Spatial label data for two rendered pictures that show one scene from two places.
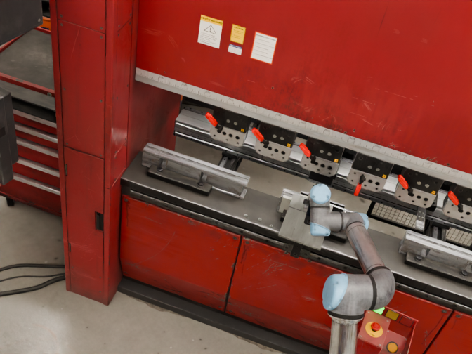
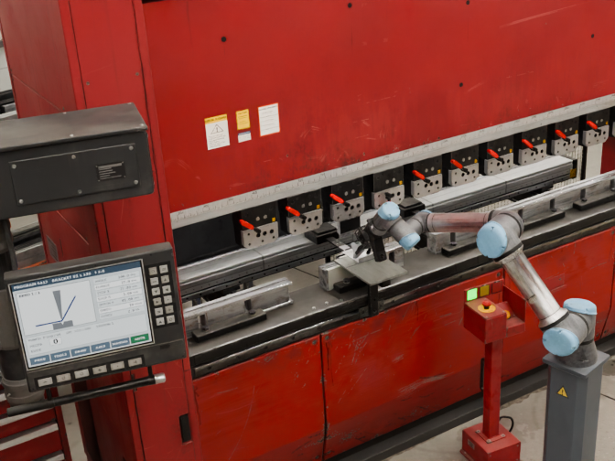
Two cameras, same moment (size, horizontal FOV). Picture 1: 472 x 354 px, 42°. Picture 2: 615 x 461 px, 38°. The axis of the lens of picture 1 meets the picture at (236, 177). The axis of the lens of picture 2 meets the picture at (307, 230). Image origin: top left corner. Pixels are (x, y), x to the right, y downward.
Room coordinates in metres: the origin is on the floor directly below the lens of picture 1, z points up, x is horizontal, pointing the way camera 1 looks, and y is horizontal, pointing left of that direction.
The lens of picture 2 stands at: (-0.56, 1.91, 2.64)
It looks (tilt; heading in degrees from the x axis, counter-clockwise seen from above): 24 degrees down; 321
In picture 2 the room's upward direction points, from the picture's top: 4 degrees counter-clockwise
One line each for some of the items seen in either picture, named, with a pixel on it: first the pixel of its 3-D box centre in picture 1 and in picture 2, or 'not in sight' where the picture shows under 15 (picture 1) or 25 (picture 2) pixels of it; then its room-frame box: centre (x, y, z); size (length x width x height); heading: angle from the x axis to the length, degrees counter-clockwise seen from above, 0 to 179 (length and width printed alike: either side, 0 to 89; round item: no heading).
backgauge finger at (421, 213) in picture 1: (422, 207); (417, 210); (2.03, -0.84, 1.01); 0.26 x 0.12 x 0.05; 170
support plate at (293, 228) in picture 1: (306, 220); (370, 266); (1.81, -0.33, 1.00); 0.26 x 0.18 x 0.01; 170
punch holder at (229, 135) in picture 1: (231, 121); (254, 222); (2.02, 0.07, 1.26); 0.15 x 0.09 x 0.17; 80
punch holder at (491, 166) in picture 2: not in sight; (494, 153); (1.82, -1.12, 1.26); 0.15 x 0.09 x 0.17; 80
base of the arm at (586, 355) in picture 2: not in sight; (577, 345); (1.03, -0.63, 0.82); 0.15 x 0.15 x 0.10
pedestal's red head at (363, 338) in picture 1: (383, 336); (494, 310); (1.49, -0.73, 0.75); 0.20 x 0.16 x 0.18; 74
